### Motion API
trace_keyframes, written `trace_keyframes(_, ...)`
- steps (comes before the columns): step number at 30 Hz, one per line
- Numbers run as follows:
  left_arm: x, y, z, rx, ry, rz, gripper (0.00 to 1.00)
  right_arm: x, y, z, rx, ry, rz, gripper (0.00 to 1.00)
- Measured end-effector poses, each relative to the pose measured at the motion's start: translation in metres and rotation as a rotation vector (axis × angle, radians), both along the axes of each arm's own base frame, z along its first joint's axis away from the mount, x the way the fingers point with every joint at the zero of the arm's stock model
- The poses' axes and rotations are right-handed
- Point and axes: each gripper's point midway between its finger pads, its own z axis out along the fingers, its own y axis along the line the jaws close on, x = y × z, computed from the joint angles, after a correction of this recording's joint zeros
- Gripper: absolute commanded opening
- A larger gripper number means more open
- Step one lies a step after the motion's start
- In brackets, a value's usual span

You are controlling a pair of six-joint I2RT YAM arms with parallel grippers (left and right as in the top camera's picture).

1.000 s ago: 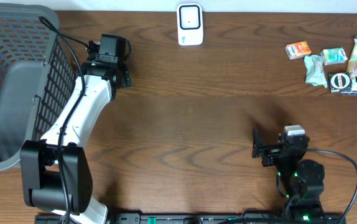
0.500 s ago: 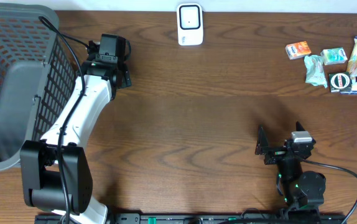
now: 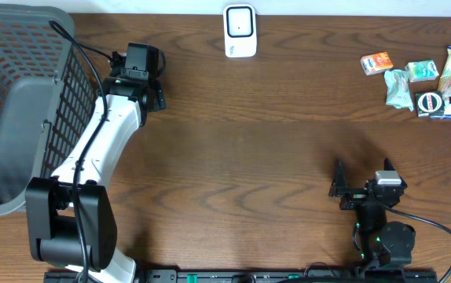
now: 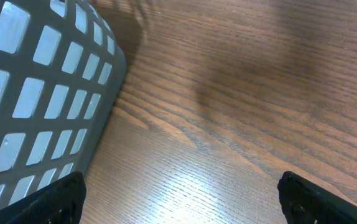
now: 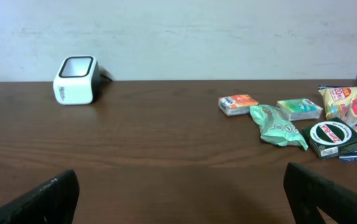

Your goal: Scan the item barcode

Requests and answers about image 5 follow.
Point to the dark green round-label box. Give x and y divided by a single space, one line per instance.
331 138

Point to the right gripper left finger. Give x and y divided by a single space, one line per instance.
54 201

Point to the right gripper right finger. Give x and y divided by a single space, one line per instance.
308 193

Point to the white barcode scanner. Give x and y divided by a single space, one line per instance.
78 80

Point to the teal wet wipes pack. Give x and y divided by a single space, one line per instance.
274 129

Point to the orange tissue pack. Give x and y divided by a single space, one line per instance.
236 104

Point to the teal tissue pack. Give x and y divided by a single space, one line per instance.
299 109

